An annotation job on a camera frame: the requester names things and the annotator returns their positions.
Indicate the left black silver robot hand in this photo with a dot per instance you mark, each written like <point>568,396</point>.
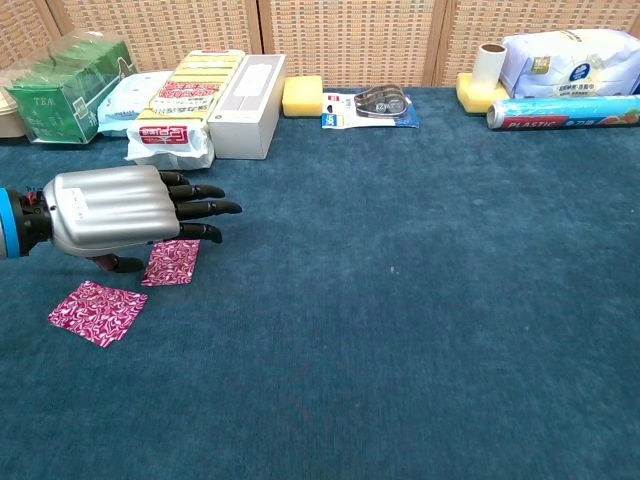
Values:
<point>110,210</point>

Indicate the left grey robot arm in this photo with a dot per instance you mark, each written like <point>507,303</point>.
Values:
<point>7,225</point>

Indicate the light blue wet wipes pack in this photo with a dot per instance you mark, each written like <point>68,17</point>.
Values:
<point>125,102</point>

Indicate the green tea bag box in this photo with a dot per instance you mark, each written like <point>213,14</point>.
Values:
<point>55,110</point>

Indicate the yellow green sponge multipack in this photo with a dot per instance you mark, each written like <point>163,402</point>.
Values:
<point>180,100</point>

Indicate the beige lunch box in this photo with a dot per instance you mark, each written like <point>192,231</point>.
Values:
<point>10,122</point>

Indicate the long white power strip box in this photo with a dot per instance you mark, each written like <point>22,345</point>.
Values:
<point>240,125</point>

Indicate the plain yellow sponge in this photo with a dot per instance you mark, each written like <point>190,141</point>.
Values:
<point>302,97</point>

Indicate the correction tape blister pack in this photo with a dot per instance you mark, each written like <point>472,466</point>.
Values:
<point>370,107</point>

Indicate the woven bamboo folding screen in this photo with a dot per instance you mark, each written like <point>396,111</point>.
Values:
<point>350,40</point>

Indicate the dark blue felt mat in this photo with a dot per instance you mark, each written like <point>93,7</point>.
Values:
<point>400,300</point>

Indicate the yellow sponge with green base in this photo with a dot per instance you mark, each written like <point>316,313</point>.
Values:
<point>472,100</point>

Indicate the white lint roller refill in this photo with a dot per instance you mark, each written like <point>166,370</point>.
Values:
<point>487,70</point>

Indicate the blue plastic wrap roll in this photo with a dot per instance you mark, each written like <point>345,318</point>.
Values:
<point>565,112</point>

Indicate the white blue tissue pack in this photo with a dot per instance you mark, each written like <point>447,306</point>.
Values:
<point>575,65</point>

